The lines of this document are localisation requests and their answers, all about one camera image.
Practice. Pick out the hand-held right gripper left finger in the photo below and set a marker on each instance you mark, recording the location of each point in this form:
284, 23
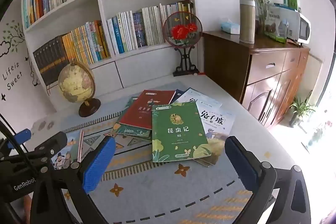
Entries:
99, 163

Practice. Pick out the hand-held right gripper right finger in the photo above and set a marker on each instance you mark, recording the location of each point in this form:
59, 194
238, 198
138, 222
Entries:
241, 163

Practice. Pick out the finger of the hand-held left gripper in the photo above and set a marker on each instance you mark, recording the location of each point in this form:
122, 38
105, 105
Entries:
21, 134
52, 144

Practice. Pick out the dark green leaf book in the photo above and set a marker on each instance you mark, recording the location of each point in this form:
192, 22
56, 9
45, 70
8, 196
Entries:
126, 130

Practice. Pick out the light green frog book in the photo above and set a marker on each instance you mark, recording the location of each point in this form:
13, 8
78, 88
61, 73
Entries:
178, 132

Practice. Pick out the white book with rabbit picture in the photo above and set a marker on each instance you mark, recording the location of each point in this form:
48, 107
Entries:
202, 100

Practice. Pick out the row of black books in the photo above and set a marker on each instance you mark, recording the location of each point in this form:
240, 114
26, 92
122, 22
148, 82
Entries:
50, 61

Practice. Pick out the row of yellow books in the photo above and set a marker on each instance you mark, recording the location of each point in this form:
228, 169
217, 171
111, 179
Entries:
86, 43

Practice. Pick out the row of white blue books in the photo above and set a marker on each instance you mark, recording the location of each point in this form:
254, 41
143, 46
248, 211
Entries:
147, 27

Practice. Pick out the illustrated book with figures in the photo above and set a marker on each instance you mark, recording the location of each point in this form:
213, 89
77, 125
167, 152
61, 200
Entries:
68, 150

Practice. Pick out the white book with farmer picture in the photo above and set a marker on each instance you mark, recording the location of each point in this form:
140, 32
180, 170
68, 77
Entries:
218, 121

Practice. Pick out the patterned blue table mat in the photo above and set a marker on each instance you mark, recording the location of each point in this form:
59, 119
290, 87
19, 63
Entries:
157, 187

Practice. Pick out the beige desk globe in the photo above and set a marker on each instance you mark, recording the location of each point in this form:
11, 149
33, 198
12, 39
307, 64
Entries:
74, 82

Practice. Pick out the red book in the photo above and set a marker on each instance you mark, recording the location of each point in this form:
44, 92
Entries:
141, 111

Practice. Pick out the green potted plant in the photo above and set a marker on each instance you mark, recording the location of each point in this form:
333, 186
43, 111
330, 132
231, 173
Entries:
299, 108

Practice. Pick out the brown wooden cabinet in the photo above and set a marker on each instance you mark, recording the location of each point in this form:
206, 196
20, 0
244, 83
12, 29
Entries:
262, 82

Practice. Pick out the white bookshelf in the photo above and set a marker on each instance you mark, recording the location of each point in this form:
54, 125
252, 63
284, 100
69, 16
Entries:
105, 74

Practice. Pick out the blue book with eagle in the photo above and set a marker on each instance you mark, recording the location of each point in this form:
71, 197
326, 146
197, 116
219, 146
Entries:
178, 92

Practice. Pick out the blue tissue box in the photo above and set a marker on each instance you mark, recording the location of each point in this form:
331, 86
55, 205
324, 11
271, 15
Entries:
230, 27

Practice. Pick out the beige cylindrical thermos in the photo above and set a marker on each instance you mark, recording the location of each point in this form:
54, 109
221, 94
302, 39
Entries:
247, 22

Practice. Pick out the green white printed carton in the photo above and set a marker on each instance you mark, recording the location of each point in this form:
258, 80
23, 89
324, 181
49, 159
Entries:
275, 24

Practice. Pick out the round embroidered fan on stand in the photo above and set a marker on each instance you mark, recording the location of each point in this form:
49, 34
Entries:
181, 29

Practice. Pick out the white microwave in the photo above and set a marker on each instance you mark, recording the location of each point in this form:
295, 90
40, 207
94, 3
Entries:
302, 27

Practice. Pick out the small green box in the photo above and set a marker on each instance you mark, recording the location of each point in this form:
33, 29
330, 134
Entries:
293, 2

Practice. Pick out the black line wall sticker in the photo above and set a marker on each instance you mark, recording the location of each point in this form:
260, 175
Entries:
10, 35

